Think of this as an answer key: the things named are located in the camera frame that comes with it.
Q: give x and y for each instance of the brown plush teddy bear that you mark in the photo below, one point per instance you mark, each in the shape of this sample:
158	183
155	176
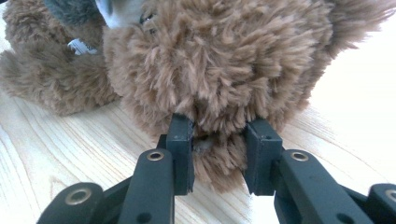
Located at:
218	62

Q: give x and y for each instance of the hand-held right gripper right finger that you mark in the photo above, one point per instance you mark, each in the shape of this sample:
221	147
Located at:
260	155

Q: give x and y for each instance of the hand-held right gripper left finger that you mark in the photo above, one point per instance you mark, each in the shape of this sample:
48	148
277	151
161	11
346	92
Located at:
182	155

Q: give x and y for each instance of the grey fuzzy cloth garment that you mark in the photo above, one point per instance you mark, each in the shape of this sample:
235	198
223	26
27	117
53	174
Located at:
71	11

